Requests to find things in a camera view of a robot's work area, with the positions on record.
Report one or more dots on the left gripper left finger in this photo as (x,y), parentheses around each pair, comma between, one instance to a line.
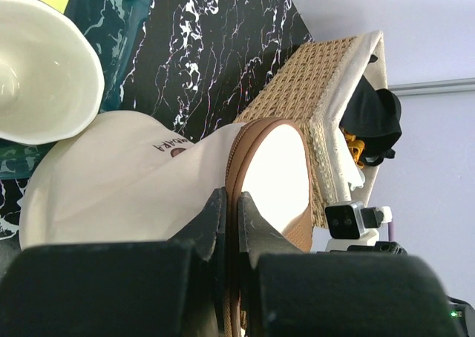
(156,288)

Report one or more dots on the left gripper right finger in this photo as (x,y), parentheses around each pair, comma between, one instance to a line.
(287,292)

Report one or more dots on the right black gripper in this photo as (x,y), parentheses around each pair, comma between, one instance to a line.
(419,304)

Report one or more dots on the cream round laundry bag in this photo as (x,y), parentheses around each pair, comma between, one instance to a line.
(127,178)

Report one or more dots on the mustard yellow garment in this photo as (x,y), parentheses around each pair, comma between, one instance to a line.
(355,146)

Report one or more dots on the black garment in basket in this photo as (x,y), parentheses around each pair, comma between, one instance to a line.
(374,117)

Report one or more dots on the wicker basket with liner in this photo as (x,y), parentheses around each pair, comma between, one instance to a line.
(313,89)

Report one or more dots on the cream ceramic cup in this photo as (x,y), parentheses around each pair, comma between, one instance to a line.
(51,78)

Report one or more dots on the teal plastic tub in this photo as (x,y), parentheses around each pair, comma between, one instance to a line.
(111,27)

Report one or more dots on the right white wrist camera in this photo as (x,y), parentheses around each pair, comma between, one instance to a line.
(354,227)

